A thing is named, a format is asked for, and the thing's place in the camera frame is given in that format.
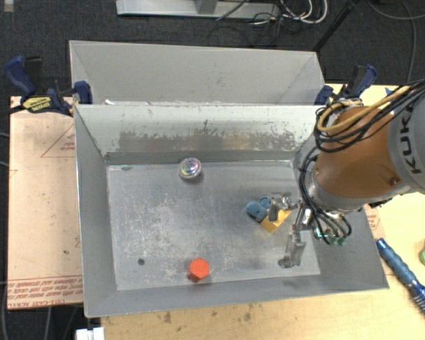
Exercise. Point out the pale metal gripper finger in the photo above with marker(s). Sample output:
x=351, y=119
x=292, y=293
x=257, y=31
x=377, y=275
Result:
x=281, y=202
x=294, y=250

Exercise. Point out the yellow block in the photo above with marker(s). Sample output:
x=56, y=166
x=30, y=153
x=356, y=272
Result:
x=274, y=224

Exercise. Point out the shiny iridescent ball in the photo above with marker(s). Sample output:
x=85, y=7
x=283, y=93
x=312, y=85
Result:
x=190, y=169

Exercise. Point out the orange-red hexagonal block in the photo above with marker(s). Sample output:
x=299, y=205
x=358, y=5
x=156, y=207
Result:
x=198, y=269

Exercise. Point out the blue ribbed tool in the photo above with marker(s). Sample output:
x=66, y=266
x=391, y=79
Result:
x=400, y=264

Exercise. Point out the grey metal bin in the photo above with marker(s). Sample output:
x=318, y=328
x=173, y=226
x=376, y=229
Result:
x=156, y=225

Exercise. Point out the brown cardboard board, red print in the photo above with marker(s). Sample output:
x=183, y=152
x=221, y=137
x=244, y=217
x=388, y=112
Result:
x=42, y=207

